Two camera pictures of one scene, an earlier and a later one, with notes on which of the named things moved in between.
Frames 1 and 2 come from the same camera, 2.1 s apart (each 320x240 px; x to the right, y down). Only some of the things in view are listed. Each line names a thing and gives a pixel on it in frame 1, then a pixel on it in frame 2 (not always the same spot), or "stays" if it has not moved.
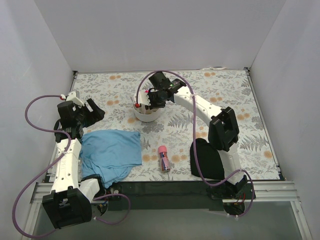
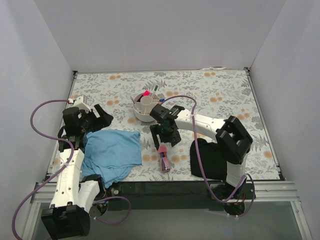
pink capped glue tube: (165, 164) stays
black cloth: (209, 160) stays
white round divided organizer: (144, 115) stays
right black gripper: (152, 99) -> (165, 130)
